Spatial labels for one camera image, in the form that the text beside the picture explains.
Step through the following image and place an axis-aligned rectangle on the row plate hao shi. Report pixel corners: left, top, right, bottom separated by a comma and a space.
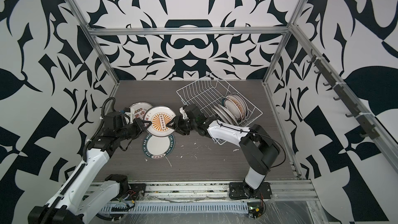
143, 134, 175, 159

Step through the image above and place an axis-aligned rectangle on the white wire dish rack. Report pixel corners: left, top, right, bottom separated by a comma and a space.
177, 73, 263, 145

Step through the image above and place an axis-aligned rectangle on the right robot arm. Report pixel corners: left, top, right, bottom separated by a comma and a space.
166, 104, 280, 199

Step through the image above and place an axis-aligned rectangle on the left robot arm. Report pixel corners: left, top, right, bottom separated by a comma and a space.
28, 112, 152, 224

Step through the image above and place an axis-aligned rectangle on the small circuit board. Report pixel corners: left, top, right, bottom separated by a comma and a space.
248, 201, 266, 219

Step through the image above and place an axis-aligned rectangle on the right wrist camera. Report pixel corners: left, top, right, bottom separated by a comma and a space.
179, 107, 188, 120

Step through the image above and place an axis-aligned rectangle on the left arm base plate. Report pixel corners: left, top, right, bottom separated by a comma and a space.
119, 183, 146, 201

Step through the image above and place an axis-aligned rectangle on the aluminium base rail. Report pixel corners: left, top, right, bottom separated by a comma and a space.
128, 179, 320, 203

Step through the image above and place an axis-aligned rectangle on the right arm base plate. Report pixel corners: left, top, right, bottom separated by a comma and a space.
229, 182, 273, 200

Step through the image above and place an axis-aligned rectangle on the white slotted cable duct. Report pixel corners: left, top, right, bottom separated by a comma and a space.
100, 202, 249, 215

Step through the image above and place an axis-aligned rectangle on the wall hook rail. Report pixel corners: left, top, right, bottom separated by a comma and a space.
308, 50, 380, 140

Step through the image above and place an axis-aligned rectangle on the aluminium frame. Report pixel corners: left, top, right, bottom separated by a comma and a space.
66, 0, 398, 170

